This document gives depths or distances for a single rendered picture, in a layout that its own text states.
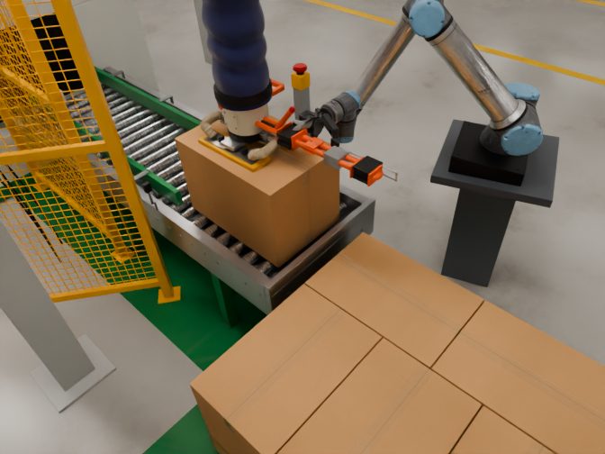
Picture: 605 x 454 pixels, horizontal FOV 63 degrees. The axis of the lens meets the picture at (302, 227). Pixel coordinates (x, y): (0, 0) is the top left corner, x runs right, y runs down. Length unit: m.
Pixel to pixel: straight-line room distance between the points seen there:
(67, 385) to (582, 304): 2.58
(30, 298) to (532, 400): 1.88
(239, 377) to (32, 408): 1.19
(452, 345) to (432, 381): 0.17
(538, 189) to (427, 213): 1.05
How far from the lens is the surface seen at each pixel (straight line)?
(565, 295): 2.96
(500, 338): 1.97
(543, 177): 2.37
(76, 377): 2.64
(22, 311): 2.25
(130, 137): 3.11
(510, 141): 2.08
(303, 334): 1.88
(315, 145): 1.80
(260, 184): 1.87
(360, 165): 1.69
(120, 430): 2.48
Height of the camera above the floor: 2.10
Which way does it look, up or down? 43 degrees down
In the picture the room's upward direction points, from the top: 4 degrees counter-clockwise
